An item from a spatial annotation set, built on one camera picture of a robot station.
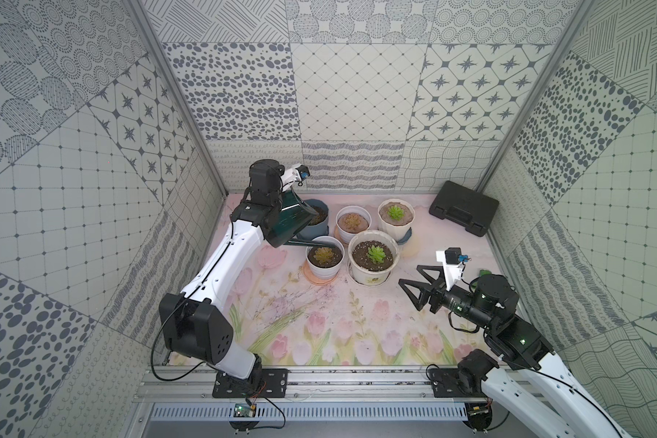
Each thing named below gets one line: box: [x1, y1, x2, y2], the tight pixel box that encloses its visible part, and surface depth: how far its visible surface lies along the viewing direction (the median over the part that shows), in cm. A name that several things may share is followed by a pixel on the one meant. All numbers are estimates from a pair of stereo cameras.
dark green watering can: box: [264, 186, 344, 248], surface depth 85 cm
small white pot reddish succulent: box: [335, 205, 373, 243], surface depth 100 cm
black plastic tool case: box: [428, 180, 500, 238], surface depth 112 cm
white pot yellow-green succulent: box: [305, 235, 346, 280], surface depth 91 cm
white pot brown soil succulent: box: [377, 198, 417, 243], surface depth 100 cm
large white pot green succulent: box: [347, 229, 401, 287], surface depth 90 cm
